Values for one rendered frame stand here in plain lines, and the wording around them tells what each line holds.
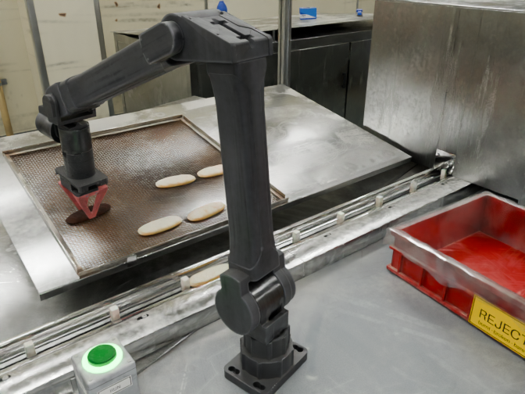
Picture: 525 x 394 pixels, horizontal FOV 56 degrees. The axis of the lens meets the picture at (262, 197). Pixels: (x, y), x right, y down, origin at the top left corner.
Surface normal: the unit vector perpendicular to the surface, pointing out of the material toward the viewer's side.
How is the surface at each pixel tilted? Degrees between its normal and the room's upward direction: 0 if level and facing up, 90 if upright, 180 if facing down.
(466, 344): 0
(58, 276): 10
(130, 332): 0
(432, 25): 90
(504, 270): 0
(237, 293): 90
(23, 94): 90
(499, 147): 90
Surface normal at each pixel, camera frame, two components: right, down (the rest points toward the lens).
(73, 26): 0.62, 0.35
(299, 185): 0.11, -0.82
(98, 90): -0.63, 0.39
